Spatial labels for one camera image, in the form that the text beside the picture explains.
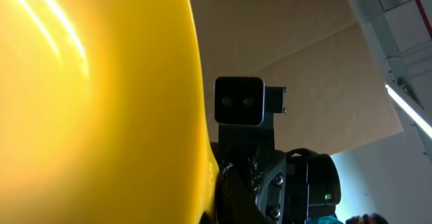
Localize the person in teal shirt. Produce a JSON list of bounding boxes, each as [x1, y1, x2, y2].
[[306, 213, 389, 224]]

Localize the brown cardboard panel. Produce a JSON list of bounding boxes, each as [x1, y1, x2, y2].
[[191, 0, 402, 154]]

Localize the yellow measuring scoop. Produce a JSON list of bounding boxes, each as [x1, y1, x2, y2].
[[1, 0, 219, 223]]

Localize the ceiling light strip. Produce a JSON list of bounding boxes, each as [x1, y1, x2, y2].
[[385, 84, 431, 138]]

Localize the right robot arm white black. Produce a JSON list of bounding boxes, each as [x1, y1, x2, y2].
[[212, 125, 342, 223]]

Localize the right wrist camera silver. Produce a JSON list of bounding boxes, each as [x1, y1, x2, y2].
[[214, 77, 287, 127]]

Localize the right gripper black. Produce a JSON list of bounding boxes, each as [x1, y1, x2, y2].
[[212, 125, 286, 224]]

